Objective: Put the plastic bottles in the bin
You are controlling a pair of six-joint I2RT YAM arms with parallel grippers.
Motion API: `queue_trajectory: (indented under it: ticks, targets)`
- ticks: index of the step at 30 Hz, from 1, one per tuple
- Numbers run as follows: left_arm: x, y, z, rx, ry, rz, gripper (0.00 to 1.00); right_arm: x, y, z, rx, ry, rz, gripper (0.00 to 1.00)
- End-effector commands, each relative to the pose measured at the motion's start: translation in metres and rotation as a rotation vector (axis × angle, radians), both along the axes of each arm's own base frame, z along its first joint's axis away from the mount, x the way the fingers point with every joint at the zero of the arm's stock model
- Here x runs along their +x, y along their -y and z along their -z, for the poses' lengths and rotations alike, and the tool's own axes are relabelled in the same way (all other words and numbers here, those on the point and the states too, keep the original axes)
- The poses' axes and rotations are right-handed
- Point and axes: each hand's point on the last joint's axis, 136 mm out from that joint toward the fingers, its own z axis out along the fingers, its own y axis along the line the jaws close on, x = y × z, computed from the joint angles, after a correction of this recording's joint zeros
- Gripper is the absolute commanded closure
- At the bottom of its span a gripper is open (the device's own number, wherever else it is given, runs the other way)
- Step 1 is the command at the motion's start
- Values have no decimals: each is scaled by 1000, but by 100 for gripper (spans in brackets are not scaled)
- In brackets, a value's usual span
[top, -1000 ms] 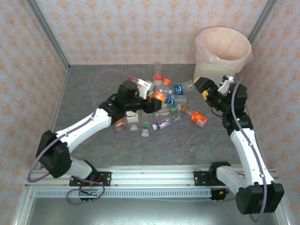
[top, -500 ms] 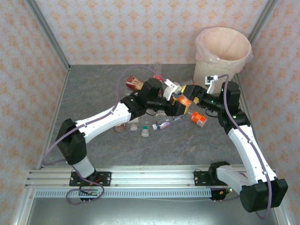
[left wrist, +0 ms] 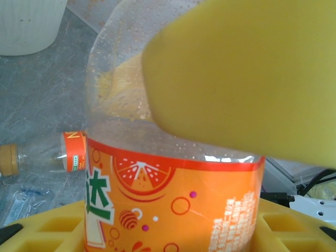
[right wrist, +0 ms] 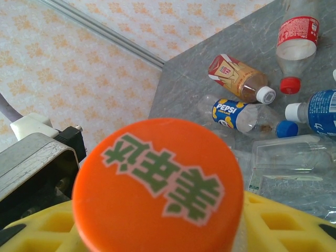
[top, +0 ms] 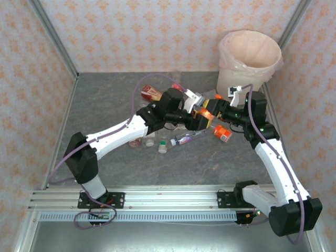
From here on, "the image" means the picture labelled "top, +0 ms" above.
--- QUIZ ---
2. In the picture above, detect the orange translucent plastic bottle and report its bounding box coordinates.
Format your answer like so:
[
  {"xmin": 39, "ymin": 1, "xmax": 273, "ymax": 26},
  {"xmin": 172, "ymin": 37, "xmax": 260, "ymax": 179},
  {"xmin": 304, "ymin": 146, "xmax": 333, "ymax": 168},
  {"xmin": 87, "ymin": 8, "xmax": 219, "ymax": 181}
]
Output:
[{"xmin": 198, "ymin": 93, "xmax": 224, "ymax": 121}]

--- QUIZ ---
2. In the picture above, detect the orange label plastic bottle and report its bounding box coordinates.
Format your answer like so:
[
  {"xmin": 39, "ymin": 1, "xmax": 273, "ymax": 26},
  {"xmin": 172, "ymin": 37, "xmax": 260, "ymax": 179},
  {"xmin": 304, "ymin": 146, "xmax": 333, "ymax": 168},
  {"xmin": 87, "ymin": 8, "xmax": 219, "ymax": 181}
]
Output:
[{"xmin": 212, "ymin": 124, "xmax": 233, "ymax": 143}]

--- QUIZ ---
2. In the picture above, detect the clear bottle purple label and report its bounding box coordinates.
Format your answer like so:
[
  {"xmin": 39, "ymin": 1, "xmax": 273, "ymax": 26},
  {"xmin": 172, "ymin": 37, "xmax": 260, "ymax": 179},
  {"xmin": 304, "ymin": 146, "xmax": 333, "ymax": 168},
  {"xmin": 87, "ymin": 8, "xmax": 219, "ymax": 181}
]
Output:
[{"xmin": 170, "ymin": 130, "xmax": 207, "ymax": 146}]

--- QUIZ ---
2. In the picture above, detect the red snack box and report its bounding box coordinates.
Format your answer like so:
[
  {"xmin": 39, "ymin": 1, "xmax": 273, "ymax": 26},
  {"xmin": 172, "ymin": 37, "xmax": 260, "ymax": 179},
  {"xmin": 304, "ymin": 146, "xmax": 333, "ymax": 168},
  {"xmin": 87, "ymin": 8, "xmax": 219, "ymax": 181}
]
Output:
[{"xmin": 141, "ymin": 83, "xmax": 165, "ymax": 102}]

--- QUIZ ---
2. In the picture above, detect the clear bottle white cap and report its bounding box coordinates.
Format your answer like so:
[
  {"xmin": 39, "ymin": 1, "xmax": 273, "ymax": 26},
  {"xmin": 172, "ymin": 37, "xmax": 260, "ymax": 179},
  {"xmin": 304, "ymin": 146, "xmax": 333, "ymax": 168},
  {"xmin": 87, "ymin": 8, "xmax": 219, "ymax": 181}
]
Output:
[{"xmin": 143, "ymin": 131, "xmax": 158, "ymax": 147}]

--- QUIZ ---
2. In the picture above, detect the clear bottle red white label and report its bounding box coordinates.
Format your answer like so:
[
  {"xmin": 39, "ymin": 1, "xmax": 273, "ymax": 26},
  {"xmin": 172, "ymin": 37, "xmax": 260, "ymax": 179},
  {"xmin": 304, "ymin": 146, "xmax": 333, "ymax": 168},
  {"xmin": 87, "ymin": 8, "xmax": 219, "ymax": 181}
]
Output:
[{"xmin": 170, "ymin": 70, "xmax": 186, "ymax": 91}]

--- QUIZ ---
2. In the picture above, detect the clear bottle green neck ring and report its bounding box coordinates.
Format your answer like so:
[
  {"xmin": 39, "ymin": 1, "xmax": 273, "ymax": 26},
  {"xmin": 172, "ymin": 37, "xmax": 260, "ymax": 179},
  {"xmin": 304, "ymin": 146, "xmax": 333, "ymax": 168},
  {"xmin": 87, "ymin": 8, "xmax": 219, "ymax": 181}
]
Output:
[{"xmin": 157, "ymin": 128, "xmax": 169, "ymax": 154}]

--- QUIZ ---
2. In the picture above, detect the clear bottle pinkish liquid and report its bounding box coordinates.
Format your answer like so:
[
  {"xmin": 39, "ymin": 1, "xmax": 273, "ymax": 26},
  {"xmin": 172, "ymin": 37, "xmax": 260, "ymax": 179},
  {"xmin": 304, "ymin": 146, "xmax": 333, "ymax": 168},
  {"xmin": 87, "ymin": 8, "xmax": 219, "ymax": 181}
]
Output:
[{"xmin": 128, "ymin": 137, "xmax": 143, "ymax": 149}]

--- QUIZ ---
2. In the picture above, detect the white plastic bin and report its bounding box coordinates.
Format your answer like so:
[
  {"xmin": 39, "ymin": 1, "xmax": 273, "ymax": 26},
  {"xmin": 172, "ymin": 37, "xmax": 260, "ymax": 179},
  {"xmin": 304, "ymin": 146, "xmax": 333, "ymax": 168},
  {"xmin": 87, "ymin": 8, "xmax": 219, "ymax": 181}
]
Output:
[{"xmin": 216, "ymin": 30, "xmax": 283, "ymax": 106}]

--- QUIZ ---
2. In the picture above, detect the pink plastic bin liner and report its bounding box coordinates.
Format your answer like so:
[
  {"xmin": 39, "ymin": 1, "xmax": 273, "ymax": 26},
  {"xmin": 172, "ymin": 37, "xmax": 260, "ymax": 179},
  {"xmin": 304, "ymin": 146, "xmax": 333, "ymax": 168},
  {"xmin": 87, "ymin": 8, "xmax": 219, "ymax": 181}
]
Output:
[{"xmin": 217, "ymin": 29, "xmax": 285, "ymax": 82}]

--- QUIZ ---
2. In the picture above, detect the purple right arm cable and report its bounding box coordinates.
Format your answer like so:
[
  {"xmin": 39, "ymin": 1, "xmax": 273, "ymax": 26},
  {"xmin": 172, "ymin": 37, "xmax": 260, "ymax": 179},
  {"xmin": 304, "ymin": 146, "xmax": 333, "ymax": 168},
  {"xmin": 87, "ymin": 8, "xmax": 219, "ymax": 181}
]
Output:
[{"xmin": 237, "ymin": 83, "xmax": 307, "ymax": 245}]

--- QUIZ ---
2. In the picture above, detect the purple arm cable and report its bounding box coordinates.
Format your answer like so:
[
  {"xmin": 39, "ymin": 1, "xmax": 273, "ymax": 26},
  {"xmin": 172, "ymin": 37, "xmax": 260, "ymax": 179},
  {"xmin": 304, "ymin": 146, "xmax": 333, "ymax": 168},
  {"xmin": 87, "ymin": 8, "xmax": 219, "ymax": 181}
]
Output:
[
  {"xmin": 237, "ymin": 83, "xmax": 307, "ymax": 245},
  {"xmin": 48, "ymin": 73, "xmax": 188, "ymax": 230}
]

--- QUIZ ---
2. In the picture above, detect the aluminium table side rail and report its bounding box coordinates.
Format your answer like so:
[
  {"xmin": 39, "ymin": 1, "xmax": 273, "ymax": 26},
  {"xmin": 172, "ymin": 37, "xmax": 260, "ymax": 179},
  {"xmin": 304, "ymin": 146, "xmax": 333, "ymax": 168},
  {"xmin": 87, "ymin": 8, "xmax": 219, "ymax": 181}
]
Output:
[
  {"xmin": 41, "ymin": 76, "xmax": 79, "ymax": 190},
  {"xmin": 262, "ymin": 83, "xmax": 291, "ymax": 169}
]

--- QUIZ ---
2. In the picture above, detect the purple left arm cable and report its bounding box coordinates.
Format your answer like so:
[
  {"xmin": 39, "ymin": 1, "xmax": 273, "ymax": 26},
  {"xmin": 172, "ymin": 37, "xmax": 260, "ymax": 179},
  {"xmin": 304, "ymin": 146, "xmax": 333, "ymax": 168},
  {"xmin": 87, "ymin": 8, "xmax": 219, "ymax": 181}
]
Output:
[{"xmin": 48, "ymin": 73, "xmax": 188, "ymax": 230}]

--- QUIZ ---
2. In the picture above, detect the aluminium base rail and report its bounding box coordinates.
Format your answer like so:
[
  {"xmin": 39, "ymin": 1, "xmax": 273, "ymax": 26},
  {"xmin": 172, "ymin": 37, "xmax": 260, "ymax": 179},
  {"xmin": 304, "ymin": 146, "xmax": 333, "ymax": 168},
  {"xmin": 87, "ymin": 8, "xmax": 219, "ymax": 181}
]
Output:
[{"xmin": 28, "ymin": 184, "xmax": 279, "ymax": 211}]

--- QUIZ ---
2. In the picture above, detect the grey slotted cable duct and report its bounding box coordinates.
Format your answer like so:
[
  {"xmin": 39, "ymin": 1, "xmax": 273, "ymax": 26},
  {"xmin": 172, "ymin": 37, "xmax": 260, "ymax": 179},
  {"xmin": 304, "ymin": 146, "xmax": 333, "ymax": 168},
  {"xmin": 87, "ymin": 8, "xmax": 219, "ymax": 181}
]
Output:
[{"xmin": 38, "ymin": 212, "xmax": 238, "ymax": 223}]

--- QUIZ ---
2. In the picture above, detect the aluminium frame post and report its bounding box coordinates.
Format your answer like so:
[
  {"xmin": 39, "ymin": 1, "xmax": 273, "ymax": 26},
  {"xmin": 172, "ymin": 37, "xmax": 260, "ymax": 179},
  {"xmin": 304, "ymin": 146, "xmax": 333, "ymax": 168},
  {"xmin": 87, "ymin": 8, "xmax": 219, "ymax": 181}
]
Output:
[
  {"xmin": 306, "ymin": 230, "xmax": 325, "ymax": 252},
  {"xmin": 27, "ymin": 0, "xmax": 80, "ymax": 79},
  {"xmin": 278, "ymin": 0, "xmax": 312, "ymax": 50},
  {"xmin": 13, "ymin": 211, "xmax": 39, "ymax": 252}
]

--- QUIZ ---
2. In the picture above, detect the aluminium lower frame post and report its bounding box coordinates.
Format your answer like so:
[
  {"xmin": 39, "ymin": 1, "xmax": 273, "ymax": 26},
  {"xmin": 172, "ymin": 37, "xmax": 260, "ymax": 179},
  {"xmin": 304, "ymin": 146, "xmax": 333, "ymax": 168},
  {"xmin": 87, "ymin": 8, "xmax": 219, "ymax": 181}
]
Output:
[
  {"xmin": 13, "ymin": 211, "xmax": 39, "ymax": 252},
  {"xmin": 306, "ymin": 230, "xmax": 325, "ymax": 252}
]

